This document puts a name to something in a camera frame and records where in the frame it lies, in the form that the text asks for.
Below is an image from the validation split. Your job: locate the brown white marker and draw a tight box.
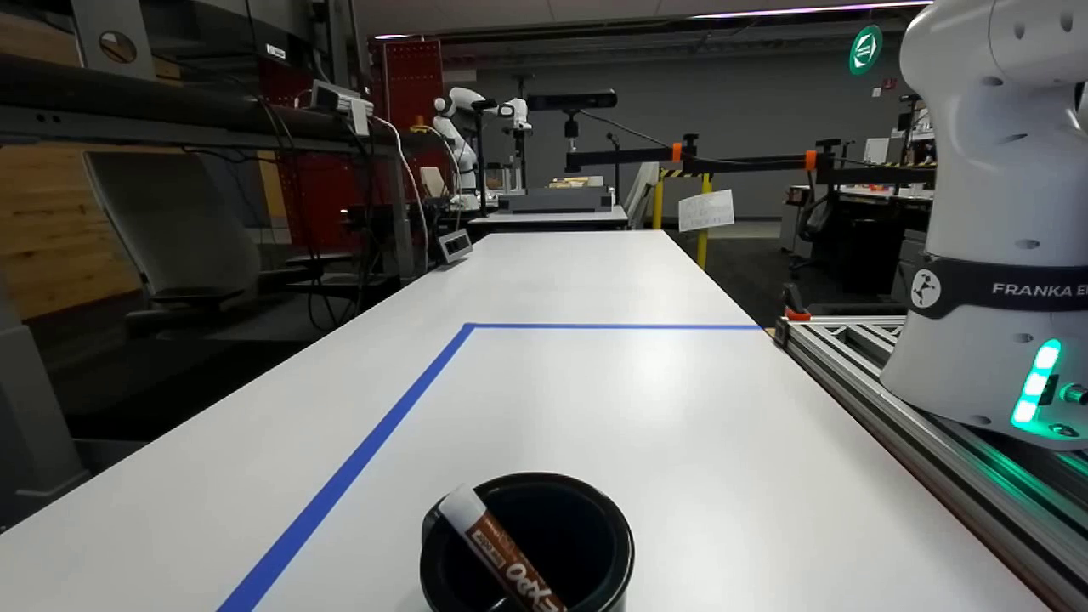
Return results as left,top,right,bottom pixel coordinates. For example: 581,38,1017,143
439,490,568,612

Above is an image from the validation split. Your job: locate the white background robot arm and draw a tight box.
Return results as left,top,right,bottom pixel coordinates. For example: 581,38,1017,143
432,86,531,210

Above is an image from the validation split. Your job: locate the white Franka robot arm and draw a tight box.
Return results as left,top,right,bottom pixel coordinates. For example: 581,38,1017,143
881,0,1088,448

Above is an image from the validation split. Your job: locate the blue tape line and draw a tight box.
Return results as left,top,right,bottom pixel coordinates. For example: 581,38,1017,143
217,322,753,612

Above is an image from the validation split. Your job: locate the white paper sign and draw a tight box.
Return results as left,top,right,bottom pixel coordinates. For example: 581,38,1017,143
676,191,733,230

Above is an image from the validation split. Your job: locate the red cabinet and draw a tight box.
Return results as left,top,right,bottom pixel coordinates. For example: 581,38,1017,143
262,30,447,258

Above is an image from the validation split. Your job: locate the black round bowl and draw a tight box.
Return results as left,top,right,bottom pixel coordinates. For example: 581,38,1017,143
417,472,634,612

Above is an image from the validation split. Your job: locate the green round sign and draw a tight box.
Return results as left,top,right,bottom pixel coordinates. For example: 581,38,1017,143
847,23,884,76

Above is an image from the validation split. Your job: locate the aluminium extrusion rail frame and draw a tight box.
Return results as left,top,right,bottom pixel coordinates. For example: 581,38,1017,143
770,318,1088,612

